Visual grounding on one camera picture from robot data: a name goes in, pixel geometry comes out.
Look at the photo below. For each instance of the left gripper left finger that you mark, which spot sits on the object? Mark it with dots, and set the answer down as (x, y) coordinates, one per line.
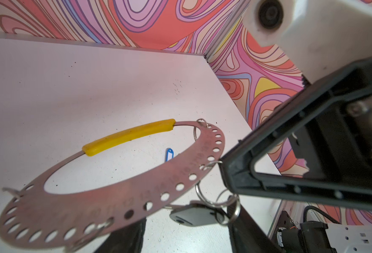
(126, 240)

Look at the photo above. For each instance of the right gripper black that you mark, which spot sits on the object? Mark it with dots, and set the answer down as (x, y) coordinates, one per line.
(329, 124)

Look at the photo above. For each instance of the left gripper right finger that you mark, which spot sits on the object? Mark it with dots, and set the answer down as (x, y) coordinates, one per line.
(247, 237)

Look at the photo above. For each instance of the key with black tag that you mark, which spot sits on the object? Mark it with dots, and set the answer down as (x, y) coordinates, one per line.
(199, 213)

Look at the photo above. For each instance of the metal keyring disc yellow handle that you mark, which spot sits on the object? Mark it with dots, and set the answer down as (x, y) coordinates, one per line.
(36, 219)

